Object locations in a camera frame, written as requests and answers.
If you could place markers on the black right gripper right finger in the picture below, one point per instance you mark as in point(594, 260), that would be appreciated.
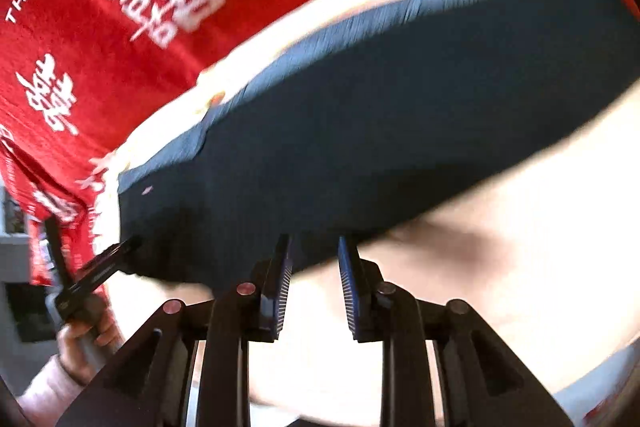
point(482, 381)

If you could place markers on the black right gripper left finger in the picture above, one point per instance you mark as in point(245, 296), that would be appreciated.
point(147, 381)

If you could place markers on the black pants blue floral trim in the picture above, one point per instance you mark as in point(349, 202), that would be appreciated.
point(369, 122)

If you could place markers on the person's left hand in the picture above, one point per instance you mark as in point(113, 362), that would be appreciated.
point(78, 341)

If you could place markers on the cream cushion cover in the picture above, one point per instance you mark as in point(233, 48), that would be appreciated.
point(545, 251)

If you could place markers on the red sofa cover white characters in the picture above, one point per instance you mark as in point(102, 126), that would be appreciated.
point(125, 31)

